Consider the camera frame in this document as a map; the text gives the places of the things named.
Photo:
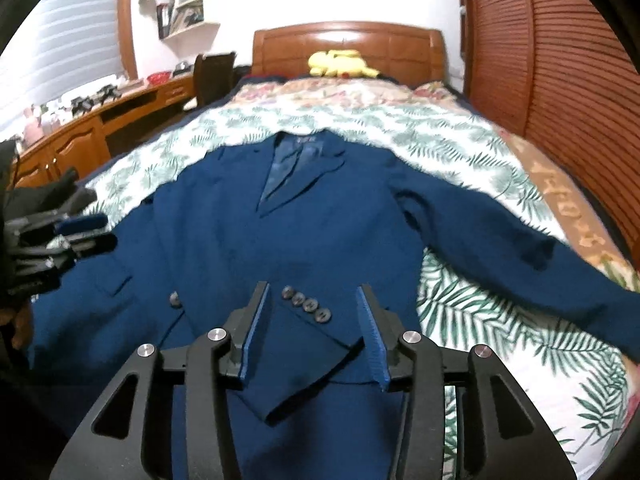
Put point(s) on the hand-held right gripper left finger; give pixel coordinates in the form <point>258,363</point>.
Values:
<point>252,340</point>

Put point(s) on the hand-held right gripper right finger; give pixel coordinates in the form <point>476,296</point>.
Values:
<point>372,345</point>

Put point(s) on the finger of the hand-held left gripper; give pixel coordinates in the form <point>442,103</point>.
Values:
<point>82,223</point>
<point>92,246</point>

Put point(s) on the blue suit jacket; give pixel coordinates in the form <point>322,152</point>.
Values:
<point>300,240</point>

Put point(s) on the person's left hand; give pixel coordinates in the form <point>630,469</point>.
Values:
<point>21,327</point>

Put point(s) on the wooden desk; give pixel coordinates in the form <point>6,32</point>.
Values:
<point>75,145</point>

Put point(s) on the cluster of small desk objects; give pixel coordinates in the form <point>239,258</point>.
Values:
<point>55,110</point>

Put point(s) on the bed with leaf-print duvet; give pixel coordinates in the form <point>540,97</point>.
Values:
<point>475,320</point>

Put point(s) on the white window blinds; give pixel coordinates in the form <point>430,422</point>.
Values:
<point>60,50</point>

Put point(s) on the red basket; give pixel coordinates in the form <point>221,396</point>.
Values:
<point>160,78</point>

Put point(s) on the black chair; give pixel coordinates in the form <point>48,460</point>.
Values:
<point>212,80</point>

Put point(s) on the black binder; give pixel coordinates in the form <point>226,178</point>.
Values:
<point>163,17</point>

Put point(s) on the orange patterned bed mat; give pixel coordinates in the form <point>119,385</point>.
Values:
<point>555,195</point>

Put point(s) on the floral quilt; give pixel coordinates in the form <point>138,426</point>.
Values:
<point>350,92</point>

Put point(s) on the yellow plush toy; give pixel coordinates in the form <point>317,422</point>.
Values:
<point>340,64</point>

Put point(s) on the wooden headboard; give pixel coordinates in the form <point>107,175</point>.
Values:
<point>400,55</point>

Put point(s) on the wooden louvred wardrobe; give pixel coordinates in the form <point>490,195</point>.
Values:
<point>550,60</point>

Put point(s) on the wooden window frame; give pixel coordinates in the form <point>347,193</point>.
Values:
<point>127,15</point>

